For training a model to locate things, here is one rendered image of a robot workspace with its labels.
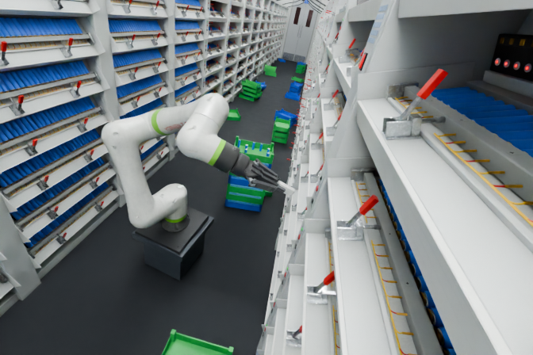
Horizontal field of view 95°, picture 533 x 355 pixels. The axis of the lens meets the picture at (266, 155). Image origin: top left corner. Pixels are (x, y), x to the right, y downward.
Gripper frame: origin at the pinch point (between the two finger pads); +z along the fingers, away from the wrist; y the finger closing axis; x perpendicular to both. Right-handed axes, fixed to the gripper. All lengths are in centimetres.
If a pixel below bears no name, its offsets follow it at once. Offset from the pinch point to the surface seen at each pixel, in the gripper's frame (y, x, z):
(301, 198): -14.7, -12.3, 17.1
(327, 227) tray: 21.0, 12.0, 6.0
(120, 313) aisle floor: 18, -106, -26
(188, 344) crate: 26, -91, 8
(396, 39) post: 15, 53, -13
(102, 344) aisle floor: 31, -105, -27
